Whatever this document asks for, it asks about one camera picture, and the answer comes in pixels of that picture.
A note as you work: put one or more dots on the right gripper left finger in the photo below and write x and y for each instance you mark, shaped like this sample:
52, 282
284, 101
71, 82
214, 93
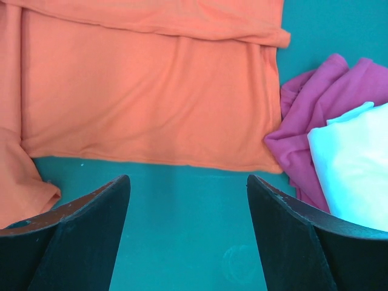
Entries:
72, 247

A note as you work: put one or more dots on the magenta folded t-shirt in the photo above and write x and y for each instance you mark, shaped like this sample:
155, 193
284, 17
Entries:
307, 102

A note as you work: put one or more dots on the orange t-shirt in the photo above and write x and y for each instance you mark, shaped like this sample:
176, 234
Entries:
163, 82

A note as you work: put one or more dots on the white folded t-shirt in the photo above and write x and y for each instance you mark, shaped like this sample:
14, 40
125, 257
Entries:
350, 159

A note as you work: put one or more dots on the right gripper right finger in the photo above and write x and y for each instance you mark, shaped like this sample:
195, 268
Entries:
303, 248

